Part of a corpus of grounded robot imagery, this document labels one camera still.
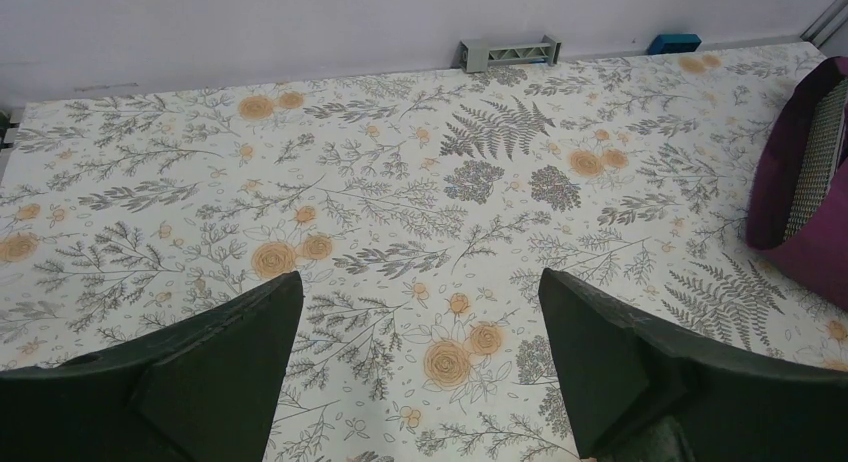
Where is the floral patterned table mat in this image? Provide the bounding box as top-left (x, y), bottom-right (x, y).
top-left (1, 43), bottom-right (847, 461)

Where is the blue plastic block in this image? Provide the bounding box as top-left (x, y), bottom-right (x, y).
top-left (646, 33), bottom-right (701, 55)

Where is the perforated steel instrument tray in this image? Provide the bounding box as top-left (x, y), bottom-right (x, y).
top-left (783, 78), bottom-right (847, 241)

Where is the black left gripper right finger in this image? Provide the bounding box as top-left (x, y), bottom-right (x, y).
top-left (539, 269), bottom-right (847, 461)

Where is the purple cloth wrap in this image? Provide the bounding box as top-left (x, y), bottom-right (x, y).
top-left (745, 57), bottom-right (847, 309)

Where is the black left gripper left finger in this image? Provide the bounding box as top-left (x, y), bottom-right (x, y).
top-left (1, 272), bottom-right (304, 461)

